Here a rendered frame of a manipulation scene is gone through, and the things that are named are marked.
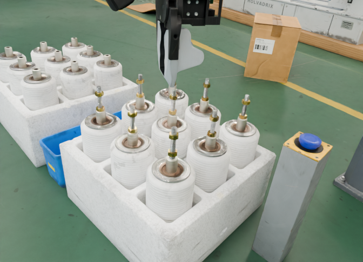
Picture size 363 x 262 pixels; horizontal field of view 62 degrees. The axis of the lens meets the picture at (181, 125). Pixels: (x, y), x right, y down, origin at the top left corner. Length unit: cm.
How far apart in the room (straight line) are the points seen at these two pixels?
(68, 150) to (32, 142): 23
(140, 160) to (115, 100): 46
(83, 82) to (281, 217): 69
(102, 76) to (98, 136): 39
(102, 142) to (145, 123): 12
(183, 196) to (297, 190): 22
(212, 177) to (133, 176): 17
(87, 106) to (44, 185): 27
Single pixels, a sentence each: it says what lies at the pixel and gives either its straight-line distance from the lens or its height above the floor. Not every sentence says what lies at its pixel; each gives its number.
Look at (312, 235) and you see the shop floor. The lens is 90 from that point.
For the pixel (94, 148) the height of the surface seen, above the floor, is 20.
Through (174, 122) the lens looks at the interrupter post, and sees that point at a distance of 71.
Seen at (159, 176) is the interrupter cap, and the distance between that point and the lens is 57.
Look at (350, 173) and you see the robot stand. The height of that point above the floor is 6.
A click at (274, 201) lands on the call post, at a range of 68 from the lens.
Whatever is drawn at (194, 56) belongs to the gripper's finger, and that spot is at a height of 48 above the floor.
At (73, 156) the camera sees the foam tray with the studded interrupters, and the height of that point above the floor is 18.
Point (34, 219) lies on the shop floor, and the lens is 88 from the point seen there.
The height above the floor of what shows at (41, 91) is 23.
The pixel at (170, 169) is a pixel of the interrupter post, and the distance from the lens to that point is 57.
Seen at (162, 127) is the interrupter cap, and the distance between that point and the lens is 71.
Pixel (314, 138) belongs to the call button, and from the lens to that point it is 62.
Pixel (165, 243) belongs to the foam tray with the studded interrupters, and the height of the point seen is 17.
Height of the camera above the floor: 63
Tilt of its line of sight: 31 degrees down
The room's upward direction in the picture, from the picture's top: 5 degrees clockwise
